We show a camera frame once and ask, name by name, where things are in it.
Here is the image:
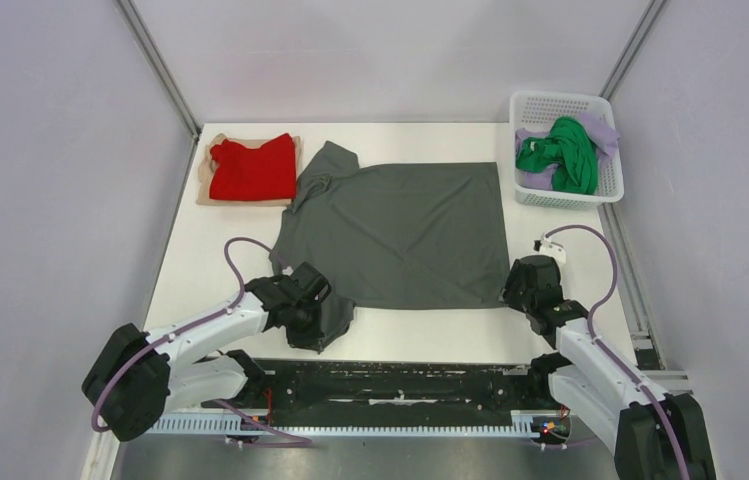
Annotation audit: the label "grey t shirt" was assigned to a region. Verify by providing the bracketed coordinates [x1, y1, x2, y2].
[272, 142, 509, 352]

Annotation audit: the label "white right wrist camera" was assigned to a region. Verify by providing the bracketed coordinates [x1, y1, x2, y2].
[534, 237, 567, 267]

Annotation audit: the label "lilac t shirt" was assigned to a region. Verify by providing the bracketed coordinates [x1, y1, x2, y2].
[516, 115, 620, 190]

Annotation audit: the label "red folded t shirt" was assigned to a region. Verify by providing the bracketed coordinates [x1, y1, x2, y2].
[208, 133, 298, 202]

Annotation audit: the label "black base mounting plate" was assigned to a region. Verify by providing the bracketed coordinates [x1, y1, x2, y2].
[228, 359, 571, 428]

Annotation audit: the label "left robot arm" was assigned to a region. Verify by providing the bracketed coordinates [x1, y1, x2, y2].
[82, 262, 332, 442]

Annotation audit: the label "green t shirt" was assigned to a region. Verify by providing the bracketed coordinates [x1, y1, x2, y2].
[515, 116, 599, 195]

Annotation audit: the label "beige folded t shirt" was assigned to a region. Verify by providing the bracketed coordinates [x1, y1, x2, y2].
[197, 134, 302, 206]

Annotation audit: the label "aluminium frame rails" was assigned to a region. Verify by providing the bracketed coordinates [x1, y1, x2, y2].
[80, 207, 661, 479]

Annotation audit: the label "white slotted cable duct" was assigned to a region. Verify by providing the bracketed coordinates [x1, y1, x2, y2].
[148, 410, 571, 440]

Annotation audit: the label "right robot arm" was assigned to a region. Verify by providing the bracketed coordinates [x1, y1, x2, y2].
[501, 255, 717, 479]

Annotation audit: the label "white plastic laundry basket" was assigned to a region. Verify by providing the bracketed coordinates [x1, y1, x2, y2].
[509, 91, 624, 210]

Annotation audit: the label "aluminium corner post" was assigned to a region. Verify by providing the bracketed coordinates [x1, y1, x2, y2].
[599, 0, 668, 101]
[115, 0, 203, 139]

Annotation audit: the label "right aluminium corner post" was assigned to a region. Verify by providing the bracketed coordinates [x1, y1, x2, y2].
[599, 0, 668, 101]

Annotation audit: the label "left aluminium corner post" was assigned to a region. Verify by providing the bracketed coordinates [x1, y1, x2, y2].
[115, 0, 203, 139]

